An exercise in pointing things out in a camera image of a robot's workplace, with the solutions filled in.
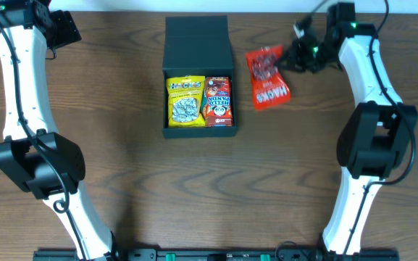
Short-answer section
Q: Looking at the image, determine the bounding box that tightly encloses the black gift box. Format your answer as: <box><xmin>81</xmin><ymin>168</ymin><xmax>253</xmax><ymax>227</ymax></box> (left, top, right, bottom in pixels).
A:
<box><xmin>162</xmin><ymin>15</ymin><xmax>238</xmax><ymax>139</ymax></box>

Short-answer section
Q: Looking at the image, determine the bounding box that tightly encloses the red dried cranberry bag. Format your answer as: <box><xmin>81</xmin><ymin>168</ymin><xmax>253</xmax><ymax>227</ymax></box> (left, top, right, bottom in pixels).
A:
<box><xmin>246</xmin><ymin>45</ymin><xmax>290</xmax><ymax>111</ymax></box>

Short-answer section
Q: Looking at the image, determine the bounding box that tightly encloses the red Hello Panda box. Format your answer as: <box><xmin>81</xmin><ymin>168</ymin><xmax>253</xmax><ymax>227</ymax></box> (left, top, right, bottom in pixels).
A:
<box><xmin>202</xmin><ymin>77</ymin><xmax>233</xmax><ymax>127</ymax></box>

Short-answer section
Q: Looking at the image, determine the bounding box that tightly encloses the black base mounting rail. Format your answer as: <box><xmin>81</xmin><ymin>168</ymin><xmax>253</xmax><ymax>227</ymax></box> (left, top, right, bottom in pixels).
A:
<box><xmin>33</xmin><ymin>247</ymin><xmax>400</xmax><ymax>261</ymax></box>

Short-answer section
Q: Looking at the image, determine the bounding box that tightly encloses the yellow seed snack bag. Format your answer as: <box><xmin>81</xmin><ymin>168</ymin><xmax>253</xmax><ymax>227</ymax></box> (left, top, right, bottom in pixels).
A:
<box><xmin>166</xmin><ymin>75</ymin><xmax>206</xmax><ymax>128</ymax></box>

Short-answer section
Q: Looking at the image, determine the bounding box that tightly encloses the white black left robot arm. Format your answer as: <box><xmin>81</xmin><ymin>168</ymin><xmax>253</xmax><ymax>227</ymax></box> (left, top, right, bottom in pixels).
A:
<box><xmin>0</xmin><ymin>0</ymin><xmax>120</xmax><ymax>260</ymax></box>

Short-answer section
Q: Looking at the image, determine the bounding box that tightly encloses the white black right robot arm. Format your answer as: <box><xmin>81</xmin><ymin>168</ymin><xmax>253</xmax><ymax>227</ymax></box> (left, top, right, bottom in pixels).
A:
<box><xmin>275</xmin><ymin>1</ymin><xmax>418</xmax><ymax>260</ymax></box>

